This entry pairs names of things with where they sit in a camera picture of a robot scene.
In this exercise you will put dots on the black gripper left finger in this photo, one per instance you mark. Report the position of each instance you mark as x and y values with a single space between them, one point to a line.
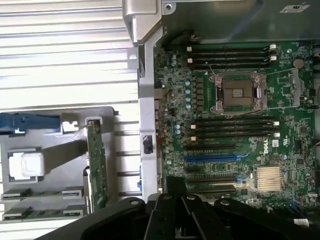
160 217

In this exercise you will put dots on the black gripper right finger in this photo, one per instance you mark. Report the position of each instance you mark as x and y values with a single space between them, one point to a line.
200 220

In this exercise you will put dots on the green RAM stick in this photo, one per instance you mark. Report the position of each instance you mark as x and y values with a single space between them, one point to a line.
42 213
96 162

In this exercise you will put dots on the black RAM slot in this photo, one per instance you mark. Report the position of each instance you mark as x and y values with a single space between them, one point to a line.
230 60
235 131
235 125
235 119
235 137
230 47
230 66
230 53

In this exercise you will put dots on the blue expansion slot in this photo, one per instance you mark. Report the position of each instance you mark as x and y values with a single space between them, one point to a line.
210 158

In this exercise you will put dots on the short black expansion slot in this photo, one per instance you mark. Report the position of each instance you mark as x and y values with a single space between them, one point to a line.
210 147

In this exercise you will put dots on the silver finned chipset heatsink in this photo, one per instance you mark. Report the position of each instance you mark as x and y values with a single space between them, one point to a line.
269 177

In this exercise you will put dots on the grey metal PC case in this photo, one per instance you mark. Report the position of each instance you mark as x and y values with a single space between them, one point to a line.
146 112

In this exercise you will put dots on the grey plastic parts rack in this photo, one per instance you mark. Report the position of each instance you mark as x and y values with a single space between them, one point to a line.
62 165

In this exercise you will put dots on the green Dell motherboard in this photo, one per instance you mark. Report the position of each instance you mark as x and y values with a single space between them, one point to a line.
287 150

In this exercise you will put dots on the white square plastic block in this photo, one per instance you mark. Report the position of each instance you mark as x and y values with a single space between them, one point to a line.
27 166

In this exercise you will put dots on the blue plastic part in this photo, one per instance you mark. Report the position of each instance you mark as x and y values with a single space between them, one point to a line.
30 122

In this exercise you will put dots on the round coin cell battery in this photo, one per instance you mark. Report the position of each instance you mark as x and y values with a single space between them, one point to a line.
298 63

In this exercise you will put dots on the white label sticker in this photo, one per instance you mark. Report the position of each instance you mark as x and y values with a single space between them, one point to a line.
293 8

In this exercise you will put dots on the CPU socket with metal frame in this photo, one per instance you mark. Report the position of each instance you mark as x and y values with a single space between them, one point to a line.
236 93

